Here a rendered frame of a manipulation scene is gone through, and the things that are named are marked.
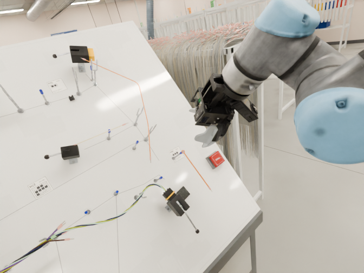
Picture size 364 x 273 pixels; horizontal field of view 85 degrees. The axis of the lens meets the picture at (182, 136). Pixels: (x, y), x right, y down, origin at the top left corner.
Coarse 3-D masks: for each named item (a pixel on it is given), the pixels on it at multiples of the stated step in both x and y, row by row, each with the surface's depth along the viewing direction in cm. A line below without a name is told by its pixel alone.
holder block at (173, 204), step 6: (174, 198) 62; (180, 198) 63; (168, 204) 64; (174, 204) 62; (180, 204) 63; (186, 204) 63; (174, 210) 63; (180, 210) 62; (186, 210) 63; (180, 216) 62
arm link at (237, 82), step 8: (232, 56) 35; (232, 64) 35; (224, 72) 37; (232, 72) 35; (240, 72) 34; (224, 80) 37; (232, 80) 36; (240, 80) 35; (248, 80) 34; (232, 88) 37; (240, 88) 36; (248, 88) 36; (256, 88) 37
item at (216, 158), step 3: (213, 153) 81; (216, 153) 80; (219, 153) 81; (210, 156) 79; (213, 156) 79; (216, 156) 80; (219, 156) 80; (210, 159) 79; (213, 159) 79; (216, 159) 79; (219, 159) 80; (222, 159) 80; (213, 162) 79; (216, 162) 79; (219, 162) 79; (222, 162) 80; (216, 165) 78
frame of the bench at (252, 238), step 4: (252, 236) 94; (252, 240) 95; (252, 244) 96; (252, 248) 98; (252, 252) 99; (252, 256) 101; (252, 260) 103; (252, 264) 104; (252, 268) 106; (256, 268) 110; (252, 272) 108; (256, 272) 112
